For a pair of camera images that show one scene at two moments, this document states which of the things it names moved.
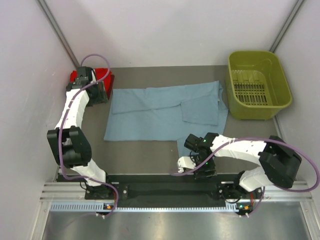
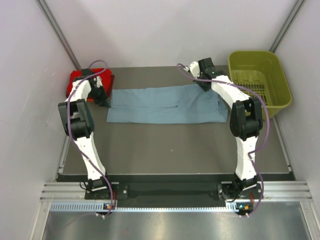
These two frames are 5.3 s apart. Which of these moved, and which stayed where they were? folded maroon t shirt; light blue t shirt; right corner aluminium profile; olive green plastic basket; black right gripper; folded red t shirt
Moved: light blue t shirt; black right gripper
Stayed: olive green plastic basket; folded maroon t shirt; right corner aluminium profile; folded red t shirt
